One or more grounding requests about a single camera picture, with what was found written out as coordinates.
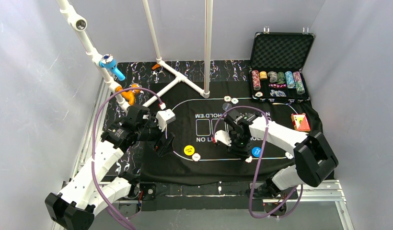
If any white PVC pipe frame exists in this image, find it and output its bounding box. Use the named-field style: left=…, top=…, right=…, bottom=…
left=55, top=0, right=214, bottom=112

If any blue plastic faucet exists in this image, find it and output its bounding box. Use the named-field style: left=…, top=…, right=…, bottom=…
left=99, top=54, right=126, bottom=81

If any white chip edge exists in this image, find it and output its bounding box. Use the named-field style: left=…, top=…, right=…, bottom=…
left=285, top=152, right=294, bottom=159

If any orange plastic faucet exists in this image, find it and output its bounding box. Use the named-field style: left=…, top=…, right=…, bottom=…
left=114, top=83, right=141, bottom=106

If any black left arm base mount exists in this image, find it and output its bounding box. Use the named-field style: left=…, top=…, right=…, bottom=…
left=117, top=172, right=156, bottom=219

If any black poker table mat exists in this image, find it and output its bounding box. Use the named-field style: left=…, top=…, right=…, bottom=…
left=140, top=83, right=323, bottom=185

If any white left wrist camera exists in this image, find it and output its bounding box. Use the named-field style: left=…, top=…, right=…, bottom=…
left=156, top=109, right=176, bottom=131

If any playing card deck box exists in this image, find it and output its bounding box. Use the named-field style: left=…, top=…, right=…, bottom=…
left=291, top=113, right=311, bottom=132

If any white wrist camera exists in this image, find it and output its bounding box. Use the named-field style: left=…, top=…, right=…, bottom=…
left=213, top=130, right=231, bottom=147
left=156, top=109, right=176, bottom=131

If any green poker chip stack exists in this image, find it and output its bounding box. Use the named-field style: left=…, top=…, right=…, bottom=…
left=277, top=71, right=286, bottom=84

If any blue small blind button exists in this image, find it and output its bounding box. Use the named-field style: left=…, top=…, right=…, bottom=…
left=251, top=147, right=262, bottom=158

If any yellow poker chip stack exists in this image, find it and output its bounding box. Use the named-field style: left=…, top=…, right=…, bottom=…
left=259, top=71, right=268, bottom=81

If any clear dealer button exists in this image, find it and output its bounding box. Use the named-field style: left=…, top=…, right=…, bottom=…
left=222, top=102, right=232, bottom=111

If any light blue chip stack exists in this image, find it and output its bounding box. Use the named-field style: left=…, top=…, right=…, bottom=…
left=285, top=71, right=295, bottom=89

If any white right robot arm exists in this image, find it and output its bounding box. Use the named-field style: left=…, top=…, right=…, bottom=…
left=214, top=110, right=339, bottom=193

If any black poker chip case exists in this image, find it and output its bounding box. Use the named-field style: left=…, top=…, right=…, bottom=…
left=248, top=32, right=315, bottom=104

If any aluminium frame rail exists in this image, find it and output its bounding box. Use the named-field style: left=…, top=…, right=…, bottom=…
left=52, top=79, right=354, bottom=230

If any pink poker chip stack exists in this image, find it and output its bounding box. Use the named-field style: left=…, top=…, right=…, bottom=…
left=292, top=71, right=305, bottom=95

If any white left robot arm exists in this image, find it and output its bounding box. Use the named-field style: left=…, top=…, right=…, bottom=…
left=45, top=104, right=175, bottom=230

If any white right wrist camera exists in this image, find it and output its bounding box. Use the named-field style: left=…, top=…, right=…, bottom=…
left=213, top=130, right=231, bottom=147

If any yellow big blind button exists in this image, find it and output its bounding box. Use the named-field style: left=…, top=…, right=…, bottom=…
left=184, top=145, right=196, bottom=156

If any grey poker chip stack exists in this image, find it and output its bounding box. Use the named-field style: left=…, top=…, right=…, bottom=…
left=267, top=71, right=278, bottom=83

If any red poker chip stack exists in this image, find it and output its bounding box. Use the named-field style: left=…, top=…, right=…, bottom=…
left=251, top=70, right=261, bottom=91

